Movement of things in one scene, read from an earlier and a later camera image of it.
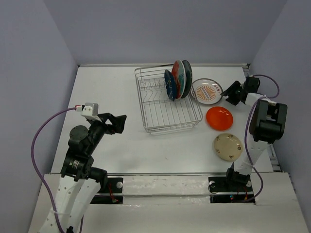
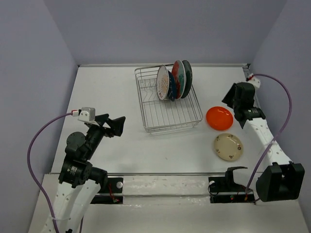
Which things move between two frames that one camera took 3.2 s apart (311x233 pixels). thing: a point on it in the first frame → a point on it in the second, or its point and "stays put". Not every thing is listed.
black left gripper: [118, 124] stays put
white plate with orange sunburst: [207, 91] → [162, 82]
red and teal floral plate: [179, 74] stays put
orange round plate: [219, 118] stays put
